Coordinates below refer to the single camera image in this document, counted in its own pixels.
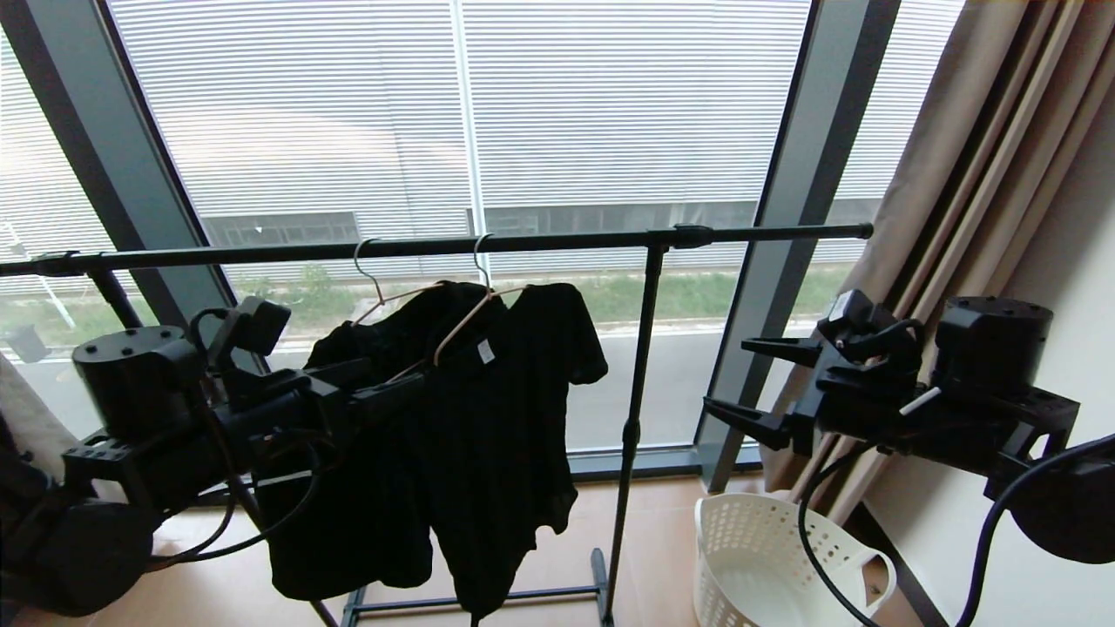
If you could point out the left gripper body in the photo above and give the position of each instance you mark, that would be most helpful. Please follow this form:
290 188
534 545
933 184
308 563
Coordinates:
287 409

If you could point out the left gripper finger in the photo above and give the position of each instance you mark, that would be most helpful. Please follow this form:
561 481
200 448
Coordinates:
344 370
392 394

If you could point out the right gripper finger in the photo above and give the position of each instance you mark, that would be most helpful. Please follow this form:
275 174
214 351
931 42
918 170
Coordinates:
784 350
749 422

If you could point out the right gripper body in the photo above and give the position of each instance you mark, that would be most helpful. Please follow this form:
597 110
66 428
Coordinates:
854 409

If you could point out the pink clothes hanger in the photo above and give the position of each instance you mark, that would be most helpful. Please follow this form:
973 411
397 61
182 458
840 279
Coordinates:
481 266
370 279

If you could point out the black garment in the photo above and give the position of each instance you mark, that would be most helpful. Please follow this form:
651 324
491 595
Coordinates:
505 453

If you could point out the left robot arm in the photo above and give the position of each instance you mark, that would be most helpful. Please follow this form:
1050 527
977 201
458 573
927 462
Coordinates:
131 383

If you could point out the white laundry basket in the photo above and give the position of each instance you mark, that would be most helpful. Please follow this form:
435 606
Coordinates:
766 583

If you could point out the black clothes rack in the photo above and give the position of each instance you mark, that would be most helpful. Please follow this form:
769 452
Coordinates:
566 240

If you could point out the brown curtain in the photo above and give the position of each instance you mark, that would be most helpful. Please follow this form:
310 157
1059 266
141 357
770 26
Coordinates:
984 131
26 418

